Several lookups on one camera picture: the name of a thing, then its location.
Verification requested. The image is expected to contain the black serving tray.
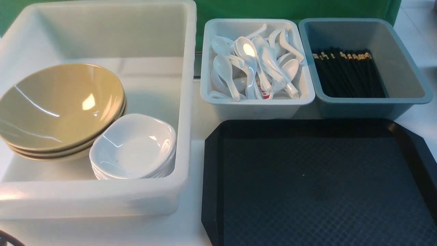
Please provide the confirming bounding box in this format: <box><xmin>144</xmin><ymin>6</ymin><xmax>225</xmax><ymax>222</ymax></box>
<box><xmin>201</xmin><ymin>119</ymin><xmax>437</xmax><ymax>246</ymax></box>

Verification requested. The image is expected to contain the lower white dishes stack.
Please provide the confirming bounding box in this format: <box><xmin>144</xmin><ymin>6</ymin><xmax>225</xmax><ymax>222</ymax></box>
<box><xmin>91</xmin><ymin>158</ymin><xmax>175</xmax><ymax>180</ymax></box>

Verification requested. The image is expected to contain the grey-blue chopstick bin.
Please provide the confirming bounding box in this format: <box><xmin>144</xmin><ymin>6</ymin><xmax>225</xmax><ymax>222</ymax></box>
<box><xmin>298</xmin><ymin>18</ymin><xmax>433</xmax><ymax>120</ymax></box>

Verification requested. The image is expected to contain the large white plastic tub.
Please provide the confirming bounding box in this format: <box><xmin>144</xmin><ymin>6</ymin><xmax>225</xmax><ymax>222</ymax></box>
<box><xmin>1</xmin><ymin>0</ymin><xmax>196</xmax><ymax>220</ymax></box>

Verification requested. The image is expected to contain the black cable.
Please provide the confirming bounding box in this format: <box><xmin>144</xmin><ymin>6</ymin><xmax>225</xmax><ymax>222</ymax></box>
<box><xmin>0</xmin><ymin>230</ymin><xmax>24</xmax><ymax>246</ymax></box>

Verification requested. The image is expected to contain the lower stacked tan bowl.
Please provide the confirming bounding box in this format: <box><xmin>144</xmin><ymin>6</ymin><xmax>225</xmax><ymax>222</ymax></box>
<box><xmin>6</xmin><ymin>97</ymin><xmax>128</xmax><ymax>162</ymax></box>

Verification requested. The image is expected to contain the bundle of black chopsticks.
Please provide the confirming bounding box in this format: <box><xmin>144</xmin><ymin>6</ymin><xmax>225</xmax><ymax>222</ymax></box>
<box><xmin>312</xmin><ymin>47</ymin><xmax>389</xmax><ymax>98</ymax></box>

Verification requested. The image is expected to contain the top stacked white dish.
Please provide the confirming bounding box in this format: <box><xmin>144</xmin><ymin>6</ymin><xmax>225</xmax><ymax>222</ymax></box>
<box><xmin>89</xmin><ymin>142</ymin><xmax>176</xmax><ymax>180</ymax></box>

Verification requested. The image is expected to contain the pile of white spoons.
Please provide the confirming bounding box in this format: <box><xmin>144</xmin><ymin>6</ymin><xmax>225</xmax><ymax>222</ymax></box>
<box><xmin>202</xmin><ymin>23</ymin><xmax>308</xmax><ymax>103</ymax></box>

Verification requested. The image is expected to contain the white square sauce dish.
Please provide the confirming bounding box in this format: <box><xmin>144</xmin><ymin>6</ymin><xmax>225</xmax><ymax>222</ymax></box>
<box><xmin>89</xmin><ymin>113</ymin><xmax>177</xmax><ymax>180</ymax></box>

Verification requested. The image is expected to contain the white spoon bin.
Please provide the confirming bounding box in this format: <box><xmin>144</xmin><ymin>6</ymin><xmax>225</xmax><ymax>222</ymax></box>
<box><xmin>200</xmin><ymin>19</ymin><xmax>315</xmax><ymax>121</ymax></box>

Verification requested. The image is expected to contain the tan noodle bowl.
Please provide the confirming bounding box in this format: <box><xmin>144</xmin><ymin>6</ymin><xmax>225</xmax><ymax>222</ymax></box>
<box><xmin>0</xmin><ymin>63</ymin><xmax>125</xmax><ymax>152</ymax></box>

